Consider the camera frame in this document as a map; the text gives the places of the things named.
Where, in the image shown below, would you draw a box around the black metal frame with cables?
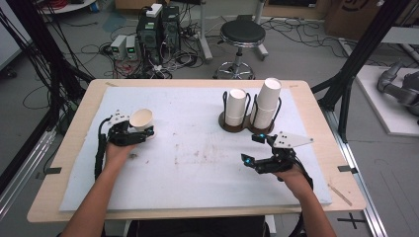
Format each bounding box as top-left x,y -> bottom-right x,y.
0,0 -> 96,196

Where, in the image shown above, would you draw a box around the tall stack of paper cups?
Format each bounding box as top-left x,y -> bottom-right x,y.
249,76 -> 283,130

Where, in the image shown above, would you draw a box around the single white paper cup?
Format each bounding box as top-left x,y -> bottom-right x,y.
128,108 -> 158,139

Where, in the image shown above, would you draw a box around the black computer tower green sticker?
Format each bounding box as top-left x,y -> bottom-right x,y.
135,14 -> 163,66

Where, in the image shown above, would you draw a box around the electronics boxes with cables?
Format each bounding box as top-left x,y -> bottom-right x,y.
78,6 -> 207,80

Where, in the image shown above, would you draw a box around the black wire cup holder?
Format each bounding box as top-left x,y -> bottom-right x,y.
217,91 -> 284,136

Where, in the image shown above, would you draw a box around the grey metal table leg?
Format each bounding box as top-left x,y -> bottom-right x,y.
254,0 -> 270,62
197,0 -> 214,62

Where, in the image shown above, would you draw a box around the white foam mat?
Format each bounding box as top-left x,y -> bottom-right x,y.
58,86 -> 333,212

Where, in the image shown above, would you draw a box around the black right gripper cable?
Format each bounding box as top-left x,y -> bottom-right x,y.
288,157 -> 315,237

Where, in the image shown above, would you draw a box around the black tape piece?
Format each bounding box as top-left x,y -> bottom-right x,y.
43,166 -> 63,176
337,164 -> 359,175

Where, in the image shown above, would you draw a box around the black round stool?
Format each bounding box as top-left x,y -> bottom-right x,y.
212,19 -> 267,80

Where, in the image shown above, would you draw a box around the person's left hand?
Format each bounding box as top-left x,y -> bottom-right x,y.
104,142 -> 138,176

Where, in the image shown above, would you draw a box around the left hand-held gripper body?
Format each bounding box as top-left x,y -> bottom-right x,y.
106,109 -> 148,148

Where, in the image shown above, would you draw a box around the aluminium rail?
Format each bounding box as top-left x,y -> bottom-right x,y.
0,127 -> 57,219
320,108 -> 388,237

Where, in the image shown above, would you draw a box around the grey power supply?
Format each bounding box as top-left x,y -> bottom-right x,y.
125,35 -> 139,61
110,34 -> 128,61

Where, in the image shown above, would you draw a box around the black cross tape mark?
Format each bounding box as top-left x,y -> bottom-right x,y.
336,211 -> 367,230

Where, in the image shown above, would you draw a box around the person's right hand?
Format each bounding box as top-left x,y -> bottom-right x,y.
274,164 -> 314,199

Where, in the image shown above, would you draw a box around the person's dark clothing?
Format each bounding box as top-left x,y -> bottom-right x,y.
126,215 -> 272,237

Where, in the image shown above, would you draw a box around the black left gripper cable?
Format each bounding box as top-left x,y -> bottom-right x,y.
94,116 -> 115,181

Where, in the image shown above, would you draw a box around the brown cardboard box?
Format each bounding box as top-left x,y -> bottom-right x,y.
323,0 -> 419,42

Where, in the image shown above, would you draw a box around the short stack of paper cups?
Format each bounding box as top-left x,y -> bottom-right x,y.
224,88 -> 248,128

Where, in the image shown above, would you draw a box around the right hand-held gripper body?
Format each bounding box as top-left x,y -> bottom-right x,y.
254,130 -> 315,175

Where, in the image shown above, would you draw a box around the white platform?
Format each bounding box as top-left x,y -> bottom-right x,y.
355,64 -> 419,138

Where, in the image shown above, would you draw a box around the thin wooden strip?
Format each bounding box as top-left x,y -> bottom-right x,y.
327,183 -> 354,207

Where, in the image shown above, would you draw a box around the white round table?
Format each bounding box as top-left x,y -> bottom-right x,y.
35,0 -> 97,15

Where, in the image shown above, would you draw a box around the white box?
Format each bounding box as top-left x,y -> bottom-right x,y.
144,3 -> 164,19

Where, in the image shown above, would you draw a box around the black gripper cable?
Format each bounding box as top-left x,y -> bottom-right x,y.
94,116 -> 115,181
288,157 -> 315,237

